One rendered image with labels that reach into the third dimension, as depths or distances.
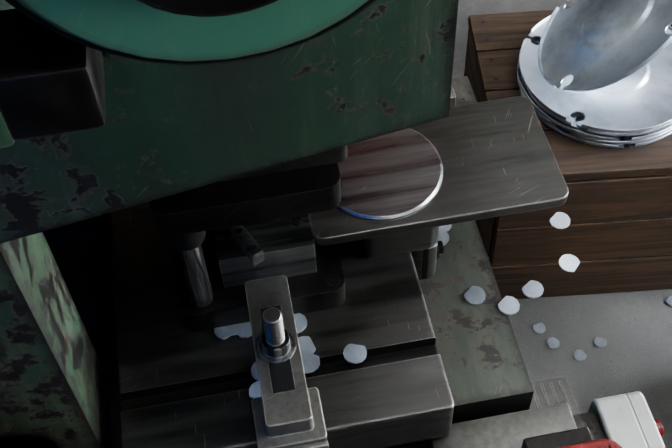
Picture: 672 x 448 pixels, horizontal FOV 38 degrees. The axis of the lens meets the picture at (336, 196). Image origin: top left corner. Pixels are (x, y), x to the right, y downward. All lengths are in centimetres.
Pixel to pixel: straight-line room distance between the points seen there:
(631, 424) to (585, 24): 78
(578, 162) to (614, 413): 63
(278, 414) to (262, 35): 51
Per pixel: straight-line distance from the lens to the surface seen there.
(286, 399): 86
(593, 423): 102
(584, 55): 159
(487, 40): 174
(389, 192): 94
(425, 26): 58
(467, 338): 102
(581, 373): 177
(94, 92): 43
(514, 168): 98
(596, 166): 157
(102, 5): 38
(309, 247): 92
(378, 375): 93
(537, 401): 154
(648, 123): 160
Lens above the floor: 152
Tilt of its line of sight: 51 degrees down
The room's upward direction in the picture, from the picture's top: 3 degrees counter-clockwise
